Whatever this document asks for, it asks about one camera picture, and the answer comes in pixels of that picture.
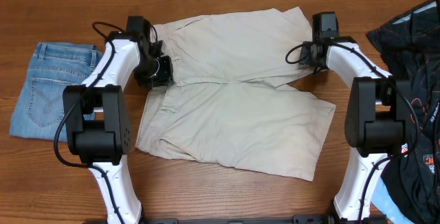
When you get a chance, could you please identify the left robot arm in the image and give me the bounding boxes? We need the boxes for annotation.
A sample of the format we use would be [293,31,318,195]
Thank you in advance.
[54,16,173,223]

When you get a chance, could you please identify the light blue garment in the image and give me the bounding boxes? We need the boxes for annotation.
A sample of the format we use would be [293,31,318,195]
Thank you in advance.
[371,179,414,224]

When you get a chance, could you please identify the folded blue denim jeans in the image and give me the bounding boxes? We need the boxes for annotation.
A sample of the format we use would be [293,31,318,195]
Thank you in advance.
[9,42,102,140]

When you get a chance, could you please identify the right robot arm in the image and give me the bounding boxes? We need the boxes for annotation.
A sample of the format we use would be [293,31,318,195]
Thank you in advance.
[293,12,413,223]

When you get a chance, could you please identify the black printed jersey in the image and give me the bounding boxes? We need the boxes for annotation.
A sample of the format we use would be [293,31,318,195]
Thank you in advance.
[366,0,439,223]

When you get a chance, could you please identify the beige cotton shorts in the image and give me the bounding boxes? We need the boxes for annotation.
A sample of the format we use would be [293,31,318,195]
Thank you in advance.
[135,7,336,181]

